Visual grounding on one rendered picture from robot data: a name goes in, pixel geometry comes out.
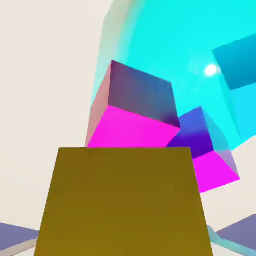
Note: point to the small magenta cube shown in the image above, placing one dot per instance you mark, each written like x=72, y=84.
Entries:
x=130, y=128
x=212, y=170

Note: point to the small yellow cube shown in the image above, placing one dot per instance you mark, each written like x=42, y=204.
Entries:
x=124, y=200

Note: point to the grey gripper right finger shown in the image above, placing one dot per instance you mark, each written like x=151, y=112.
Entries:
x=240, y=234

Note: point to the small cyan cube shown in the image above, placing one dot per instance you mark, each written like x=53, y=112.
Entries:
x=240, y=64

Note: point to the large cyan box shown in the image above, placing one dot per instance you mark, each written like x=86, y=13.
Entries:
x=160, y=40

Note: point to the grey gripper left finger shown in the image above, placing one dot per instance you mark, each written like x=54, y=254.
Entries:
x=16, y=236

